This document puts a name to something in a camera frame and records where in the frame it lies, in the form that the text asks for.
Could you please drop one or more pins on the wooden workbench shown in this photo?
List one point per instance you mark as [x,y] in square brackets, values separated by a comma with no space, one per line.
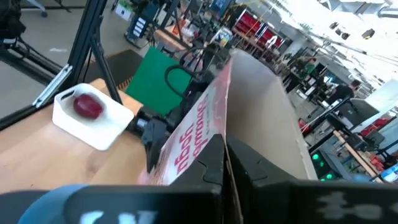
[357,155]

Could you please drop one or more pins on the black aluminium rig frame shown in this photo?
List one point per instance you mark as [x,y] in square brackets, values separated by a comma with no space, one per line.
[82,40]

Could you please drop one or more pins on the red bell pepper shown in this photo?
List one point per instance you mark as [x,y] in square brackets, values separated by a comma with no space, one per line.
[87,106]

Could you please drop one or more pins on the green bag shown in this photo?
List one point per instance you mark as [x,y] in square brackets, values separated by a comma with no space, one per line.
[149,81]

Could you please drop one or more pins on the device with green lights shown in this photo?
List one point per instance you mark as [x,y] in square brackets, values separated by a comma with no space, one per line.
[321,165]

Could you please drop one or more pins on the silver frame bracket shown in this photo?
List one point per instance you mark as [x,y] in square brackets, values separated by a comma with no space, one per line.
[51,87]

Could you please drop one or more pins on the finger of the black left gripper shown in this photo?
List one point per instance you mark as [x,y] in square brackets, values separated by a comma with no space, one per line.
[153,155]

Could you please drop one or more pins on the pink cereal box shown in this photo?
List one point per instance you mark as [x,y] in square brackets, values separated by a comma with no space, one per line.
[258,118]

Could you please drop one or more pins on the shelf with red bins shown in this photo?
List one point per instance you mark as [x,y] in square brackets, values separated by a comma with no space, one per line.
[252,26]

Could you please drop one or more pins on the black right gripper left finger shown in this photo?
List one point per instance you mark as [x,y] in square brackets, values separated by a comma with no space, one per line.
[199,199]

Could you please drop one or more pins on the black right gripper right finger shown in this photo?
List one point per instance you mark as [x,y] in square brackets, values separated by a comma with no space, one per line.
[280,202]

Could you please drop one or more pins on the black tripod stand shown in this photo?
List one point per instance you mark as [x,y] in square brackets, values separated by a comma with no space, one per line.
[12,28]

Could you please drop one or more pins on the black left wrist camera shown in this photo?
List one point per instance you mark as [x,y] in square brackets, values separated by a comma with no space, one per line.
[140,124]

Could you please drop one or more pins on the person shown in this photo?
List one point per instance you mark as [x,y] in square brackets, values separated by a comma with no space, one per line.
[342,91]
[310,66]

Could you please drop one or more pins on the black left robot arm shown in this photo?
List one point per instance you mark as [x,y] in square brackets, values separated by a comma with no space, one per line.
[202,84]

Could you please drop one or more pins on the white plastic bin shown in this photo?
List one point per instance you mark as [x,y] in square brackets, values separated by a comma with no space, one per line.
[93,130]

